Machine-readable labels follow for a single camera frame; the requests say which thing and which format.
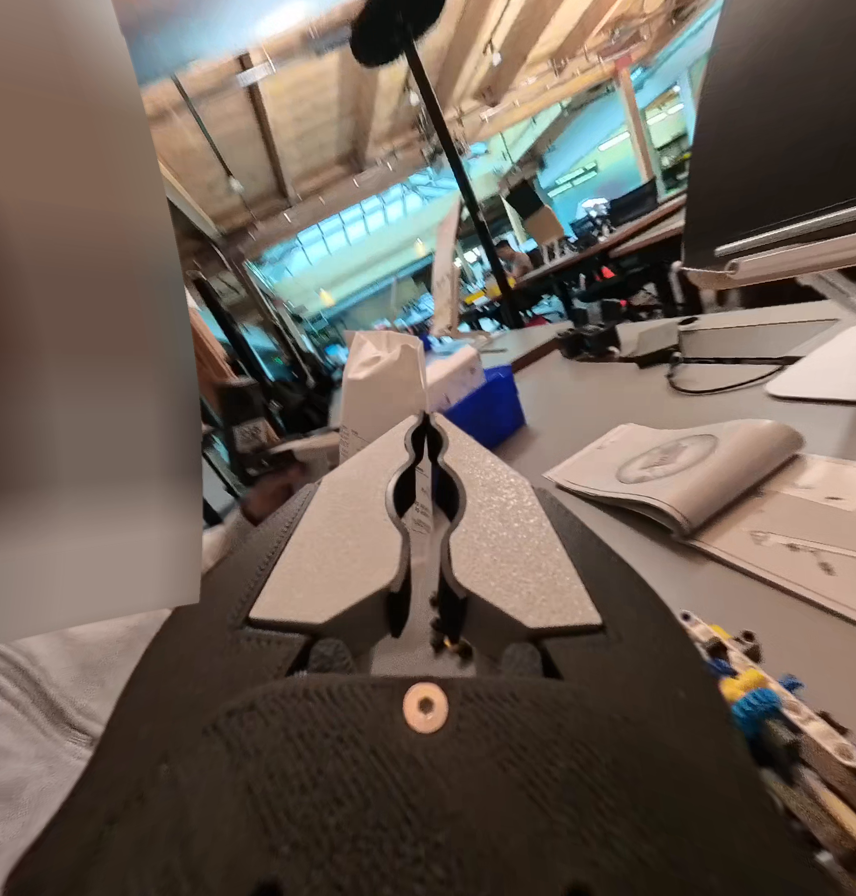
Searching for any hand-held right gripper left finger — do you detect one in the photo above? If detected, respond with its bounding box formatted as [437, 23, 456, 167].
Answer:
[248, 412, 427, 669]

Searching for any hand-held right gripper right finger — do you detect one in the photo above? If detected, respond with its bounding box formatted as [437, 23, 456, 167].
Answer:
[428, 412, 604, 662]

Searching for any heap of mixed lego pieces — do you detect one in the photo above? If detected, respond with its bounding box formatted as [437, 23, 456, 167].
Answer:
[428, 591, 472, 658]

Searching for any blue plastic bin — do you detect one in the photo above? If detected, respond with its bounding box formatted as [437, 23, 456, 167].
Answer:
[428, 364, 527, 519]

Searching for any printed white paper bag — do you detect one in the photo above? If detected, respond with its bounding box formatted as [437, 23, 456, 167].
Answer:
[339, 330, 444, 659]

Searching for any lego instruction booklet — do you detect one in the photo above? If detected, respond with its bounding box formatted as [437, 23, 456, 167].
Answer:
[543, 419, 856, 631]

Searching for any partly built lego model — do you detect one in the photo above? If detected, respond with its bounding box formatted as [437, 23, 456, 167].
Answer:
[679, 610, 856, 896]

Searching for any black power adapter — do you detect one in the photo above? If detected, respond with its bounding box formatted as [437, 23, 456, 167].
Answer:
[613, 318, 702, 368]

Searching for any propped board with printed sheet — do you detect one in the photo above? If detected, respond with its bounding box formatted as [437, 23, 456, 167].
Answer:
[430, 199, 465, 338]

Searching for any small black propped board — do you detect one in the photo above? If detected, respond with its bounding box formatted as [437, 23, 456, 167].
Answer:
[501, 178, 567, 246]

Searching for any black pole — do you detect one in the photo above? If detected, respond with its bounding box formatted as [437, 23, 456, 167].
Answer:
[350, 0, 526, 330]

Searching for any black wood-edged board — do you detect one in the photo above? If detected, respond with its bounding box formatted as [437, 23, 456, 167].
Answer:
[680, 0, 856, 270]

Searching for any black braided cable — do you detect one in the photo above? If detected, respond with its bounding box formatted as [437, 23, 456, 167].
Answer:
[666, 353, 803, 395]

